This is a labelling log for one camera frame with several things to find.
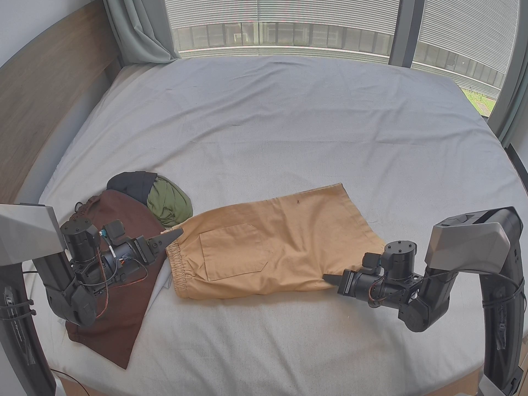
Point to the white garment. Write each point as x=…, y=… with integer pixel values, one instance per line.
x=163, y=281

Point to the bed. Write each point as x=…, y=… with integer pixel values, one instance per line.
x=264, y=109

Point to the green garment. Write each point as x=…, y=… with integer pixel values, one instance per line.
x=171, y=200

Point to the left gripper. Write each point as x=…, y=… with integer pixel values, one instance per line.
x=128, y=260

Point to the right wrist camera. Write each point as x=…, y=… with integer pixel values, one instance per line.
x=371, y=262

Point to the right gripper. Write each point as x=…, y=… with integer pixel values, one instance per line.
x=363, y=287

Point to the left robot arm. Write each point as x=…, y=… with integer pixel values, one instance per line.
x=78, y=237

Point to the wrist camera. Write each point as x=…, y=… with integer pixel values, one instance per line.
x=371, y=262
x=113, y=230

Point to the brown garment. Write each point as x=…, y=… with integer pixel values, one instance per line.
x=119, y=221

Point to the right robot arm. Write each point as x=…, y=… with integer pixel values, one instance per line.
x=466, y=241

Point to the tan shorts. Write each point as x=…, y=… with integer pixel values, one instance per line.
x=288, y=237

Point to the grey-green curtain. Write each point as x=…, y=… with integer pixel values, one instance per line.
x=513, y=109
x=136, y=23

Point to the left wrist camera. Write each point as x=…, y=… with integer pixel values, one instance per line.
x=113, y=230

